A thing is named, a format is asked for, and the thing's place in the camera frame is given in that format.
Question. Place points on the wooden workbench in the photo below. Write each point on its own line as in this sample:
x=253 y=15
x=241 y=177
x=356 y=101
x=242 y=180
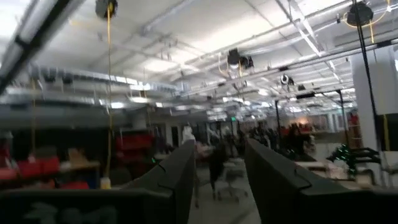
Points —
x=81 y=166

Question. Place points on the pale yellow bottle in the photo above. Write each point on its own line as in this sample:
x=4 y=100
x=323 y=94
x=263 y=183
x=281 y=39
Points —
x=105 y=183

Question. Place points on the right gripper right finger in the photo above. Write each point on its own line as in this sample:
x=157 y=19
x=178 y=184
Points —
x=295 y=202

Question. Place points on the person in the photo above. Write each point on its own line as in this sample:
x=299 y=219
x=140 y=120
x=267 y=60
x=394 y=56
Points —
x=217 y=168

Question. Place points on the red storage bins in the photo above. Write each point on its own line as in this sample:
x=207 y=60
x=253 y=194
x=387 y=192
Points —
x=133 y=143
x=37 y=166

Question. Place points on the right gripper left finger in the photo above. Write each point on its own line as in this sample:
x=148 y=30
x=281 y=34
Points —
x=140 y=205

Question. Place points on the black background robot arm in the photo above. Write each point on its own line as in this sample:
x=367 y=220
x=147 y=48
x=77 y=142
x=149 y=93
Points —
x=367 y=154

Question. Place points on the office chair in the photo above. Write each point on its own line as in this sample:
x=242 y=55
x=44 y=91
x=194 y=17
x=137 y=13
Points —
x=236 y=174

